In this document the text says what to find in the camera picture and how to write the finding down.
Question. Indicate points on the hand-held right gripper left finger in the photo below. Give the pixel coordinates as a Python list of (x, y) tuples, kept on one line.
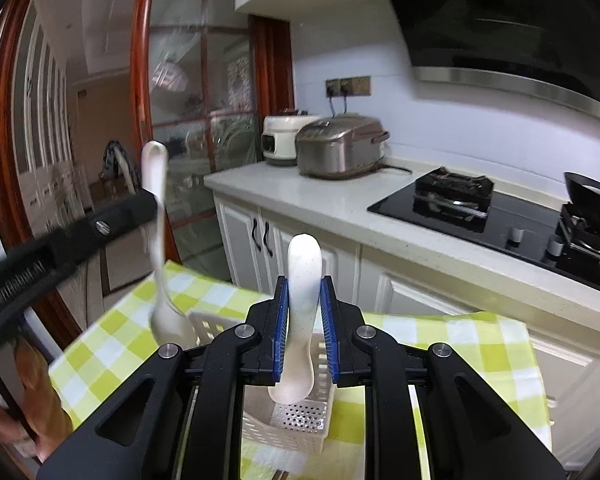
[(280, 332)]

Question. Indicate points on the black burner grate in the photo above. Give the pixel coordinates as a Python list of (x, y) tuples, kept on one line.
[(450, 182), (580, 247)]

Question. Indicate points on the person's left hand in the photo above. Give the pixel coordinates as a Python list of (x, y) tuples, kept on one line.
[(40, 395)]

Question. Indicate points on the gold wall socket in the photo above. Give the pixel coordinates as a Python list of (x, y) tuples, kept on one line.
[(347, 86)]

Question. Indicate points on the white hallway cabinet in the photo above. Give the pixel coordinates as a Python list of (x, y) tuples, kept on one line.
[(45, 185)]

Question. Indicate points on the grey cooktop knob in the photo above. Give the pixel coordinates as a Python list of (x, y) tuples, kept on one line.
[(555, 249), (516, 236)]

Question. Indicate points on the silver rice cooker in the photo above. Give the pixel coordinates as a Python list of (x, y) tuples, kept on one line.
[(340, 145)]

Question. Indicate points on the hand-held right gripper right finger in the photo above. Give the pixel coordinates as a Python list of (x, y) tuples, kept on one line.
[(330, 332)]

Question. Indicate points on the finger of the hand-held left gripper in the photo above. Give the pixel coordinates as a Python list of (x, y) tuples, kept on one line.
[(105, 227)]

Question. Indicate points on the red wooden door frame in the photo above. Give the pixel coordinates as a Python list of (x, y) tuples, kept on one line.
[(0, 135)]

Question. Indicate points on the red-framed glass sliding door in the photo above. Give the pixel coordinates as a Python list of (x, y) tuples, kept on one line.
[(205, 85)]

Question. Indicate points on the black wok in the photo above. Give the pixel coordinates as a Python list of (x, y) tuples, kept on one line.
[(587, 195)]

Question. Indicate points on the white kitchen base cabinet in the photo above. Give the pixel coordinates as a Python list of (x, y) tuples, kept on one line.
[(330, 260)]

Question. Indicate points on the white rice cooker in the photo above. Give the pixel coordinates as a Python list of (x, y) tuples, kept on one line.
[(280, 135)]

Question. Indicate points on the black range hood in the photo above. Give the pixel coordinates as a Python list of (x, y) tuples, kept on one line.
[(505, 20)]

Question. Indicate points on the white perforated plastic basket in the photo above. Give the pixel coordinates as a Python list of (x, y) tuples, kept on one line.
[(300, 422)]

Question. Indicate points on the yellow checked tablecloth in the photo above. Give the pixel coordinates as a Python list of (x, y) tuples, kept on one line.
[(460, 332)]

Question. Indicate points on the white ceramic spoon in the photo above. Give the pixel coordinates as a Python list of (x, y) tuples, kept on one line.
[(155, 160), (305, 265)]

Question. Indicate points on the black glass gas cooktop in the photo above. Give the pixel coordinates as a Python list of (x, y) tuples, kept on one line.
[(522, 220)]

